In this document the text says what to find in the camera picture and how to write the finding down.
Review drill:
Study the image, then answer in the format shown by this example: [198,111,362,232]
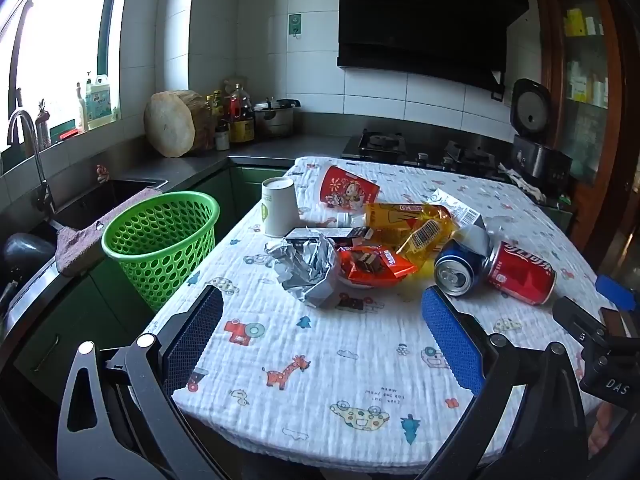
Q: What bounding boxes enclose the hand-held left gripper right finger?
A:
[421,285,588,480]

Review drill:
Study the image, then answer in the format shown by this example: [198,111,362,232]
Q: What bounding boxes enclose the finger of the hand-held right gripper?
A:
[552,296,621,361]
[595,274,640,312]

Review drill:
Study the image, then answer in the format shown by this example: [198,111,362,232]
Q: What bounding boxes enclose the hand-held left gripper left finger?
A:
[56,285,231,480]

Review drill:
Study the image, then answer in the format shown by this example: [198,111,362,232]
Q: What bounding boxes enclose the blue silver drink can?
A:
[434,225,493,297]

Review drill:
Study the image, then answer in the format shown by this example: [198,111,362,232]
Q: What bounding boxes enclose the red drink can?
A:
[485,241,557,306]

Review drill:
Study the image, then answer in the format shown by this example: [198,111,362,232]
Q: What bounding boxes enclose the green plastic basket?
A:
[101,191,221,313]

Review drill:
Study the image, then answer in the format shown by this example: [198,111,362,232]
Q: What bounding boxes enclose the yellow plastic wrapper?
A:
[397,205,461,276]

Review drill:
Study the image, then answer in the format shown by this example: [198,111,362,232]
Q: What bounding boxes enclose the orange snack wrapper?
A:
[337,245,418,288]

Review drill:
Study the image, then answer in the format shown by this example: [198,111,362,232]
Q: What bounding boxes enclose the white plastic wrapper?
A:
[427,187,486,233]

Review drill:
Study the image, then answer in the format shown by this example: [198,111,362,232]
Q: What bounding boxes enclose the silver foil wrapper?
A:
[265,235,341,308]

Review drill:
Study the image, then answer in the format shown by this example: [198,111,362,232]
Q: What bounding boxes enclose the white paper cup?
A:
[260,177,301,238]

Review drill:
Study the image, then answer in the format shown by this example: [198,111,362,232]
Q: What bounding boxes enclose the small black carton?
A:
[285,226,373,248]

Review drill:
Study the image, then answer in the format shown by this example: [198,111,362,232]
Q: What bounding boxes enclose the red paper cup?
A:
[318,162,381,209]

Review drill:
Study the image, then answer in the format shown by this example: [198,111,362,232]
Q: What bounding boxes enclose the person's right hand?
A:
[588,402,617,459]

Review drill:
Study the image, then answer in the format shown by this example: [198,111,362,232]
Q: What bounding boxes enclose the green base cabinets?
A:
[15,165,296,391]

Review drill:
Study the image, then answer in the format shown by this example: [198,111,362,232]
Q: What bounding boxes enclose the printed white table cloth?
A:
[135,156,633,476]

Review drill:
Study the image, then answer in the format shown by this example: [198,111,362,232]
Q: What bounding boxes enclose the grey pink towel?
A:
[55,187,163,277]

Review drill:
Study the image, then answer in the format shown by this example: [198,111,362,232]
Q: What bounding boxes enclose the white rag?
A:
[500,162,546,203]

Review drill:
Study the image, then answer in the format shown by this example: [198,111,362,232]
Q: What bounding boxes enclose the black rice cooker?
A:
[510,78,573,193]

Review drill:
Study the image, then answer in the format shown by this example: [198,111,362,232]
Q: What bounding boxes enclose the steel sink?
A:
[30,177,168,241]

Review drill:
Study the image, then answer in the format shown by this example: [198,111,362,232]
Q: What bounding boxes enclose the dark wok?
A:
[2,232,57,281]

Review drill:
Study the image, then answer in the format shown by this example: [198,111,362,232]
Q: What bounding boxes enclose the black gas stove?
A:
[342,129,506,178]

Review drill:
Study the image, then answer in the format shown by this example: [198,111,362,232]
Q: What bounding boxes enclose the yellow tin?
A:
[229,115,255,144]

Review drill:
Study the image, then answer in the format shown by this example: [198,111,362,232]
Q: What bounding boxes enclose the round wooden chopping block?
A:
[144,90,213,159]

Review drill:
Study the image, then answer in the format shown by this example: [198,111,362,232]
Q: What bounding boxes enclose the dark sauce bottle red label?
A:
[227,84,247,121]

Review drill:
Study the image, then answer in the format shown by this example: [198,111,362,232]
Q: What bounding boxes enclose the steel faucet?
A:
[6,108,56,216]

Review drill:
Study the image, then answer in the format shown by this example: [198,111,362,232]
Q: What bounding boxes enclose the large detergent bottle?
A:
[85,74,119,131]

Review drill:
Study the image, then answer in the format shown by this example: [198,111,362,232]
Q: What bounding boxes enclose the white dish soap bottle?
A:
[75,82,89,133]

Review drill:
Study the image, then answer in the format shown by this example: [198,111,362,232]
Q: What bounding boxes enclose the steel cup with brushes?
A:
[35,100,52,148]

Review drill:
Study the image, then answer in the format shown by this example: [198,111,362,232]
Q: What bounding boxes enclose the wooden glass door cabinet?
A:
[532,0,640,271]

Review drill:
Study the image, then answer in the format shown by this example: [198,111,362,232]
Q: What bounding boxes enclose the black range hood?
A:
[329,0,530,103]

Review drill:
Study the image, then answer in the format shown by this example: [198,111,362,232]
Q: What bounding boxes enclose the window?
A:
[0,0,126,156]

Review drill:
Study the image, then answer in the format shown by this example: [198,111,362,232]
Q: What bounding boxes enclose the steel pot black handle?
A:
[254,99,302,138]

